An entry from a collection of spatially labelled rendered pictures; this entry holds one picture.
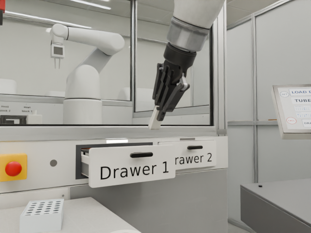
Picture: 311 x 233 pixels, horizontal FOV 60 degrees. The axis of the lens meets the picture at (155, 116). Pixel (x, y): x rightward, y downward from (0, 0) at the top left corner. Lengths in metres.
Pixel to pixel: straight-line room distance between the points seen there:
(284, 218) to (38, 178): 0.68
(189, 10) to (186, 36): 0.05
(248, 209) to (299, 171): 1.75
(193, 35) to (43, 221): 0.52
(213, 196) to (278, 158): 1.34
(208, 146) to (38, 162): 0.67
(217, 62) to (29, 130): 0.84
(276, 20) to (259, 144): 1.09
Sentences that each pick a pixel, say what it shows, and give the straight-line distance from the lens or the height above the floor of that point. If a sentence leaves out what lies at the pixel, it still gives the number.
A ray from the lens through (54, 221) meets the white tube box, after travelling 0.67.
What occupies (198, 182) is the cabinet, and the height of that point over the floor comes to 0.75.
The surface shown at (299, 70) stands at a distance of 2.43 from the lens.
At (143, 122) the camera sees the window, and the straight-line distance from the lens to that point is 1.03.
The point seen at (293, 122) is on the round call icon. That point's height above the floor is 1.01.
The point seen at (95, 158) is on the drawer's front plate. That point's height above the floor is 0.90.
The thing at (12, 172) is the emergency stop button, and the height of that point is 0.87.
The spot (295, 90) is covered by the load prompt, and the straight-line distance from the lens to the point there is 1.48.
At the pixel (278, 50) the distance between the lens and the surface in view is 2.58.
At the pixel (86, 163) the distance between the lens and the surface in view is 0.88.
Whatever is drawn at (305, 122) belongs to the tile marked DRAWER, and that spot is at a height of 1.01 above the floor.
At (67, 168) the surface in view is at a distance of 0.92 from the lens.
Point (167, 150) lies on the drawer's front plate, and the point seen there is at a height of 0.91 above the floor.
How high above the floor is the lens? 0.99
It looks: 2 degrees up
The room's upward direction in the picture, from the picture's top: straight up
